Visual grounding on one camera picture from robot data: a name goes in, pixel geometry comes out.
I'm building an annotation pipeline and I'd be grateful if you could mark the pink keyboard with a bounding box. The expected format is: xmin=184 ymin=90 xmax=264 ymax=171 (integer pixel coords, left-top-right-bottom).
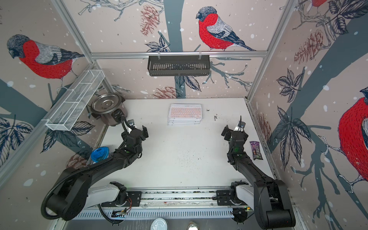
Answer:
xmin=168 ymin=119 xmax=201 ymax=126
xmin=168 ymin=103 xmax=202 ymax=120

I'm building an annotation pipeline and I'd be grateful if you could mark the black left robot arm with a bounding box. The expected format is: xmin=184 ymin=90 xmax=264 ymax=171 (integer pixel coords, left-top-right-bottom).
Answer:
xmin=40 ymin=126 xmax=149 ymax=220

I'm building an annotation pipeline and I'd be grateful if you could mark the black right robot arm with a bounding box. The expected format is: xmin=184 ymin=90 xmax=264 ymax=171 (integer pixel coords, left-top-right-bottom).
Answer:
xmin=221 ymin=126 xmax=296 ymax=230

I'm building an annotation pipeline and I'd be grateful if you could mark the purple candy bar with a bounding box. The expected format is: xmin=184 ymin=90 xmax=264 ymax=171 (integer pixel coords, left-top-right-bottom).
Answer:
xmin=250 ymin=141 xmax=263 ymax=160

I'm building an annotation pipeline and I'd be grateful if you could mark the silver rice cooker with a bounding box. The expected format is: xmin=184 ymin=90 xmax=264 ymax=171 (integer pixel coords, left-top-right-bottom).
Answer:
xmin=91 ymin=93 xmax=128 ymax=126

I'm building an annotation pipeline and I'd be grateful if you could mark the black hanging basket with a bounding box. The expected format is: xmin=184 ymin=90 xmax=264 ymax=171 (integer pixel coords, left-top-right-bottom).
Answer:
xmin=147 ymin=55 xmax=210 ymax=77

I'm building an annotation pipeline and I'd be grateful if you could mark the white round lid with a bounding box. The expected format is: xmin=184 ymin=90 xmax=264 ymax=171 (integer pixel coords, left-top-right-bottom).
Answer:
xmin=150 ymin=218 xmax=168 ymax=230

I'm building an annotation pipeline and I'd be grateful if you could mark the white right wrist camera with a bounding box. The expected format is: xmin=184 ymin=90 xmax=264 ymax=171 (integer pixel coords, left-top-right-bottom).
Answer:
xmin=235 ymin=116 xmax=246 ymax=132

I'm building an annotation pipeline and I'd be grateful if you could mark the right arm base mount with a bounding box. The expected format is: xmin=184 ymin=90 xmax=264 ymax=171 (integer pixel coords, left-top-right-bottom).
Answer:
xmin=212 ymin=181 xmax=254 ymax=208

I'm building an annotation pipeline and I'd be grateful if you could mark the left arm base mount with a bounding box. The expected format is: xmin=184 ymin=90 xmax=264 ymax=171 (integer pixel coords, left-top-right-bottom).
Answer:
xmin=101 ymin=182 xmax=142 ymax=208

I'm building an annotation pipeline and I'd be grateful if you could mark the aluminium mounting rail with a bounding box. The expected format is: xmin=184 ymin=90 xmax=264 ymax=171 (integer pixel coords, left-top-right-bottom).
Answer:
xmin=71 ymin=188 xmax=288 ymax=209

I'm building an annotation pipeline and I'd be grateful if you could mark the white wire mesh shelf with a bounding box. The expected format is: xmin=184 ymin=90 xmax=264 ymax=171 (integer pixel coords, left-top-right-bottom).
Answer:
xmin=46 ymin=70 xmax=105 ymax=131

